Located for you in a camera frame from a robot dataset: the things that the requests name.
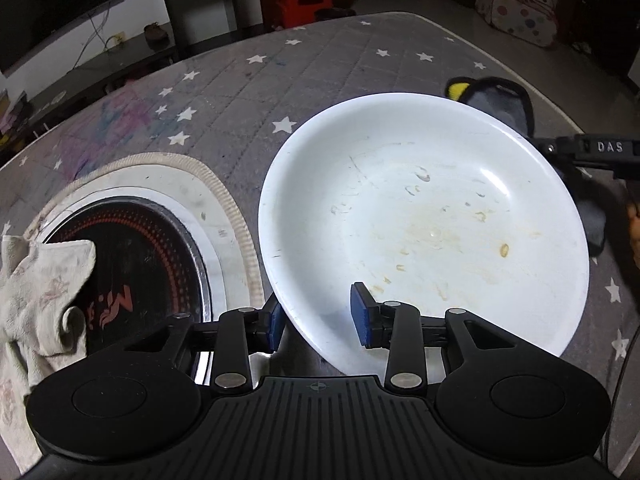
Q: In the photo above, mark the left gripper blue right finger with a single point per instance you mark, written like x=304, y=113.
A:
x=373, y=321

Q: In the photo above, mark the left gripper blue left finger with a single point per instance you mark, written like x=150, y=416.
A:
x=272, y=320

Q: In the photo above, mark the white ceramic bowl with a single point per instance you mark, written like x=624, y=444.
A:
x=425, y=201

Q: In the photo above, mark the person's right hand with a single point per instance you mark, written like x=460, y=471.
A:
x=633, y=215

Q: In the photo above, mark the round black induction cooktop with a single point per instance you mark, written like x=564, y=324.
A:
x=147, y=268

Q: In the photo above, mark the crumpled white rag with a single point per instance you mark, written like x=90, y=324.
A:
x=41, y=329

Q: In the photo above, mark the grey star tablecloth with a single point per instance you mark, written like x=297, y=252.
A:
x=460, y=397

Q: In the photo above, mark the small dark pot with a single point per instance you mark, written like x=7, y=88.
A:
x=156, y=38

